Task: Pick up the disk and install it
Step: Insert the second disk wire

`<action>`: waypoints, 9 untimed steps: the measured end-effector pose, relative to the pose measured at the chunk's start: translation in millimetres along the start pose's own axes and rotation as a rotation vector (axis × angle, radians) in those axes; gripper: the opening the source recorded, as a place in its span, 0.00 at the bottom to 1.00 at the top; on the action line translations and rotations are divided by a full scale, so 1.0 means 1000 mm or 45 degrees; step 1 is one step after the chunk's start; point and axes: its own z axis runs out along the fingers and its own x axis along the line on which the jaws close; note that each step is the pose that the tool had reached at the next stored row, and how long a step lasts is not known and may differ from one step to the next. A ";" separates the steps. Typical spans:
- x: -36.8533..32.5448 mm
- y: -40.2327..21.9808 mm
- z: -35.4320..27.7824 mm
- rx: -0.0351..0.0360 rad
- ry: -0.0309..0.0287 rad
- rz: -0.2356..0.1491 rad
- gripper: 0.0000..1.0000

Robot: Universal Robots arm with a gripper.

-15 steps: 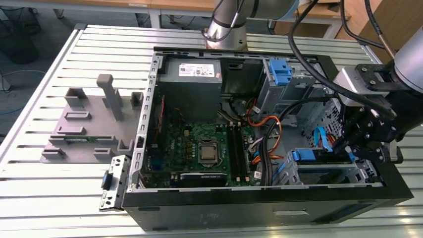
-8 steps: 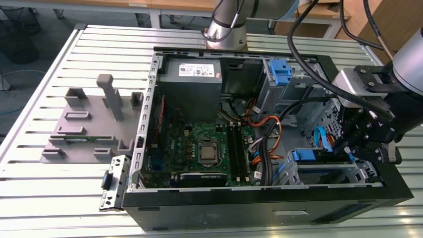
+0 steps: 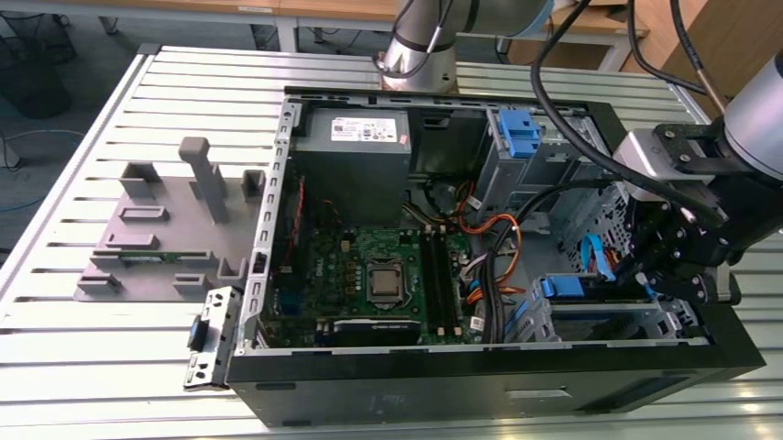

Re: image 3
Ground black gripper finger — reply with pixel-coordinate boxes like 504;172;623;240
658;250;739;304
628;201;692;285

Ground hard disk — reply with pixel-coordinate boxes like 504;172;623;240
510;272;666;343

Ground silver disk bay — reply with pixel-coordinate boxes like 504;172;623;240
528;272;702;343

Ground silver drive cage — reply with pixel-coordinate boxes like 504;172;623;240
476;107;619;216

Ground blue drive latch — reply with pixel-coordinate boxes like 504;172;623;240
498;108;543;160

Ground black RAM slot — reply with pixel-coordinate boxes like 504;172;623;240
435;225;466;338
419;225;448;338

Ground wooden cabinet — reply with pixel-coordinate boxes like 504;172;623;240
623;0;783;93

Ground silver CPU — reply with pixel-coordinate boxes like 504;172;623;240
368;269;403;294

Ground CPU socket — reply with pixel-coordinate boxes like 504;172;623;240
363;258;410;314

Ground black PC case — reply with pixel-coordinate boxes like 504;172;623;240
223;84;767;427

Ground black graphics card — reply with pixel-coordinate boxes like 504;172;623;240
315;315;424;348

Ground green motherboard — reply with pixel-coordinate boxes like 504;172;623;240
272;226;491;349

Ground grey power supply unit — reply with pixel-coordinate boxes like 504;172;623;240
289;107;412;230

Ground blue port connector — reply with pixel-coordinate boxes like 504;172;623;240
185;314;211;350

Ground grey parts rack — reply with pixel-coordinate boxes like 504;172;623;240
72;136;273;303

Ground green RAM stick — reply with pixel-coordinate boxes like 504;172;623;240
119;253;184;266

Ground black mesh bin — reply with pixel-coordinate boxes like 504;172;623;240
0;11;79;120

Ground blue data wire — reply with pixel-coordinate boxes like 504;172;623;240
578;232;616;281

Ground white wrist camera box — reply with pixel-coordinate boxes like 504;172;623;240
614;128;696;203

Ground orange and yellow wire bundle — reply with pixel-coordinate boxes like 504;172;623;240
458;213;527;294

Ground thick black case cable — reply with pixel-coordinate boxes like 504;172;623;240
480;178;619;345

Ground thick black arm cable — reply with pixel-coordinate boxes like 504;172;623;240
530;0;732;228

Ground wooden desk white frame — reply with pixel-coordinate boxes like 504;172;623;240
296;0;651;72
0;0;300;54

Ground thin red wire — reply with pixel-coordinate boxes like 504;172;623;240
268;178;307;276

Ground silver hinged rear bracket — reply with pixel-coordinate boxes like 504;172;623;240
183;284;245;391

